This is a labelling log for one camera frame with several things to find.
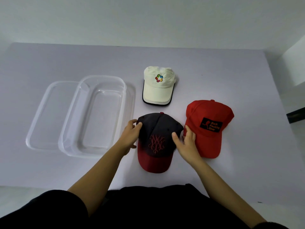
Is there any person's right forearm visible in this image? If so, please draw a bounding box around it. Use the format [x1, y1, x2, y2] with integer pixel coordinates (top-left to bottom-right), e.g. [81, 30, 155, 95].
[191, 157, 268, 228]

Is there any black bar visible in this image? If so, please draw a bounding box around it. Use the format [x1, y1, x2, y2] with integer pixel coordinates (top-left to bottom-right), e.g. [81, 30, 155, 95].
[286, 111, 305, 124]

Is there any clear plastic lid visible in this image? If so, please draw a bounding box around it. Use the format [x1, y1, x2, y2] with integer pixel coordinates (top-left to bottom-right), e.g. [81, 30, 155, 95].
[25, 81, 136, 153]

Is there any white cap with colourful logo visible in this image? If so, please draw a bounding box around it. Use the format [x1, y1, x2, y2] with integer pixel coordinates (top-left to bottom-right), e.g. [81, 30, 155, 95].
[142, 66, 177, 107]

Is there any person's black clothing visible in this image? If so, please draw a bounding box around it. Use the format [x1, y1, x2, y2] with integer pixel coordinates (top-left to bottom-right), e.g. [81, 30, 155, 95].
[0, 184, 289, 229]

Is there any dark cap with red brim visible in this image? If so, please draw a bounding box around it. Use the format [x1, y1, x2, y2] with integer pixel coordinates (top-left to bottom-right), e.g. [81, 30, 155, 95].
[136, 112, 184, 174]

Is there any red cap with black patch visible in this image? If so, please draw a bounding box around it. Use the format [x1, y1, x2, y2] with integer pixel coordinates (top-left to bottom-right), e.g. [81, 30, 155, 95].
[183, 100, 234, 159]

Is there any person's left hand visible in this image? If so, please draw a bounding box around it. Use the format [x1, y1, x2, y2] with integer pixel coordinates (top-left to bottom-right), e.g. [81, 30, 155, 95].
[117, 119, 143, 156]

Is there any person's left forearm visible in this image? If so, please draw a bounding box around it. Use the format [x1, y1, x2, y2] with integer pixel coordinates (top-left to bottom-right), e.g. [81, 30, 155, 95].
[68, 141, 129, 217]

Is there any clear plastic container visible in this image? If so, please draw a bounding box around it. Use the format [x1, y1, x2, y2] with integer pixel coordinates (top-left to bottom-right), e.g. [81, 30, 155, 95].
[58, 75, 127, 159]

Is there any person's right hand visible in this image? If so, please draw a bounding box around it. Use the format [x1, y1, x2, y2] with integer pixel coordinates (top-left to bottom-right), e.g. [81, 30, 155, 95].
[172, 125, 203, 167]

